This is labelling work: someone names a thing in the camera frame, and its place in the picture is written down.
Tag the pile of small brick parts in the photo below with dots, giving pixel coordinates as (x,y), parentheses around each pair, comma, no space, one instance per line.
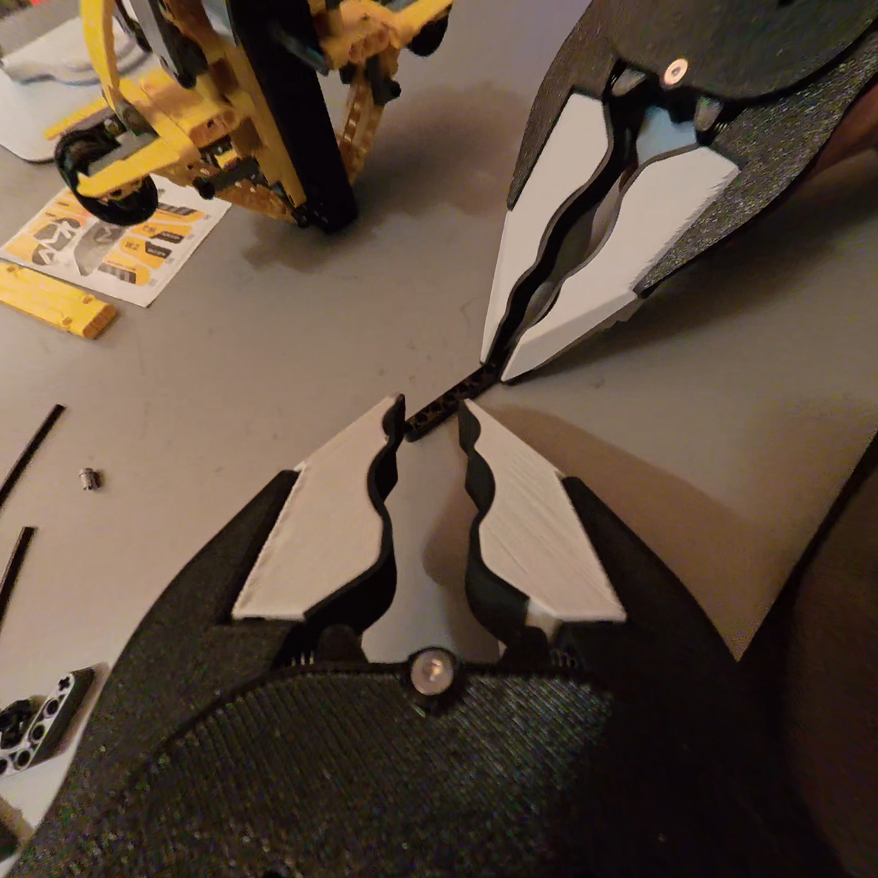
(48,713)

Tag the yellow sticker sheet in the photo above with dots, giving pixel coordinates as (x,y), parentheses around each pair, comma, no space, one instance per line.
(171,233)

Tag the small grey bush piece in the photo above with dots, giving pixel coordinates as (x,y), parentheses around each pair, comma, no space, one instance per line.
(90,479)

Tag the flat yellow brick panel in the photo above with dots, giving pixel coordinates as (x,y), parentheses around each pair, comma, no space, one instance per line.
(55,298)

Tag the white book stand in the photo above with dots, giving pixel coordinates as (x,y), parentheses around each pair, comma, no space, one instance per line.
(27,116)

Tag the yellow toy brick vehicle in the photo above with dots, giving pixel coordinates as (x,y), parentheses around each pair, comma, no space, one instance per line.
(288,137)

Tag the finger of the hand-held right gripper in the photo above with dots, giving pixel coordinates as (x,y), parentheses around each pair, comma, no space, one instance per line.
(549,185)
(658,219)

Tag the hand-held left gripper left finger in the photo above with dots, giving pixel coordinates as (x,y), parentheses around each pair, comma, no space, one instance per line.
(315,549)

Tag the long black brick beam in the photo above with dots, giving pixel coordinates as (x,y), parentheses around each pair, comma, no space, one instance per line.
(446,405)

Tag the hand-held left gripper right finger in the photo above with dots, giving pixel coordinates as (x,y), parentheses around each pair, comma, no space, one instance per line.
(542,549)

